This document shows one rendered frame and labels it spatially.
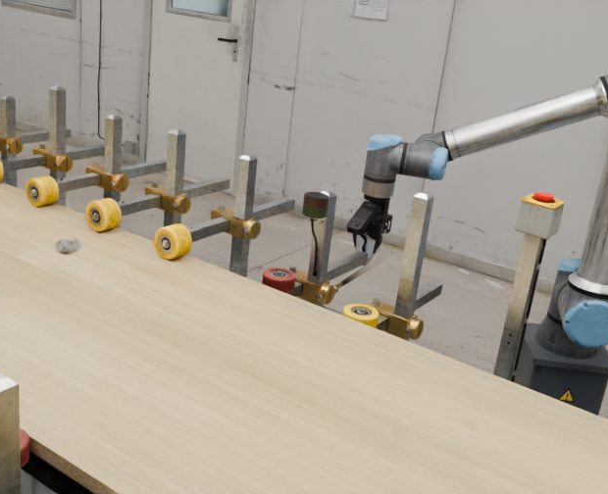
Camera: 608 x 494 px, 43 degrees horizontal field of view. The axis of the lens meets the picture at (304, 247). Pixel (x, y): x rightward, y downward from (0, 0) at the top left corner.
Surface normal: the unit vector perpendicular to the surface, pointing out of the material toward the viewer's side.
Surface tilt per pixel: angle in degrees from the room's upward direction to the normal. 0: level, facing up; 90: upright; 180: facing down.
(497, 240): 90
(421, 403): 0
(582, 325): 95
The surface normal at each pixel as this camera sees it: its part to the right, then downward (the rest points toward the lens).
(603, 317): -0.20, 0.40
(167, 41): -0.54, 0.24
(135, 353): 0.11, -0.93
